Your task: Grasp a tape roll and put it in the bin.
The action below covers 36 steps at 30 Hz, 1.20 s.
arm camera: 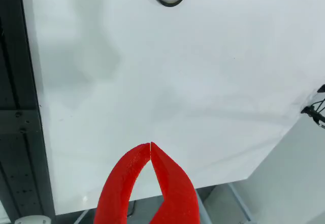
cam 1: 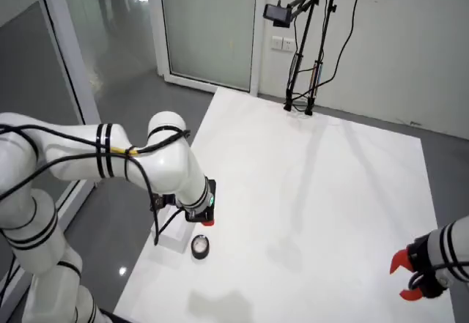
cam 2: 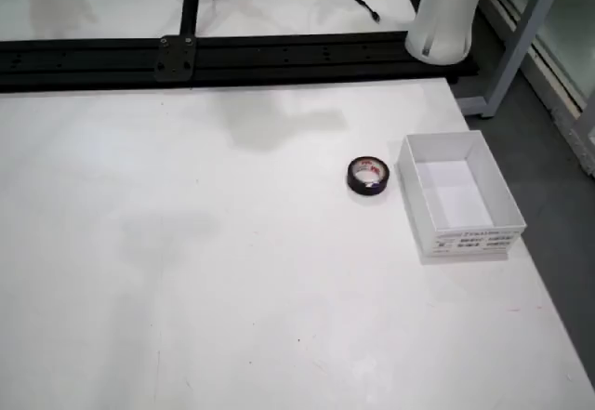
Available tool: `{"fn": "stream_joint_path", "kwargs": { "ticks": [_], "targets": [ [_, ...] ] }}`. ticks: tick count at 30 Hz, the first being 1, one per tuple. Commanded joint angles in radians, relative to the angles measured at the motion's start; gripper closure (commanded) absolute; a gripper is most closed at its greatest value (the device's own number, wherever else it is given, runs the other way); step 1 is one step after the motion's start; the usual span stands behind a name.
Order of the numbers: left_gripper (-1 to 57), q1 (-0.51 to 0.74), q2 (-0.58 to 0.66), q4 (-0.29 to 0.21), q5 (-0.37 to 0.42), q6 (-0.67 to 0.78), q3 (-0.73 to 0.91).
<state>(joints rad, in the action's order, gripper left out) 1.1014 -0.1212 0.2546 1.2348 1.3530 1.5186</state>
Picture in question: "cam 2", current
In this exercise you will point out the black electrical tape roll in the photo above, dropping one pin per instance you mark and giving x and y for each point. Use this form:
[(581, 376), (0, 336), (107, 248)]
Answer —
[(353, 187)]

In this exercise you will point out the white rectangular cardboard bin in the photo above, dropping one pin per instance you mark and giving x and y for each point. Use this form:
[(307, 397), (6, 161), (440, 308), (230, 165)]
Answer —
[(465, 239)]

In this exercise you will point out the black aluminium extrusion rail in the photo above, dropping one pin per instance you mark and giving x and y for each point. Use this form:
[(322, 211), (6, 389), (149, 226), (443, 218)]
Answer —
[(279, 61)]

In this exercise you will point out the black metal bracket plate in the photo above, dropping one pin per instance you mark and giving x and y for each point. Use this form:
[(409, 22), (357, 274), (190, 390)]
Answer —
[(174, 63)]

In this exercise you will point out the black upright extrusion post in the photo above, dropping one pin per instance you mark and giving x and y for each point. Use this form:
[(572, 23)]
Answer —
[(191, 1)]

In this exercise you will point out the grey metal frame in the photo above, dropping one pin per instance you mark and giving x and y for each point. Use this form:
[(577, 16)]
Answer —
[(520, 43)]

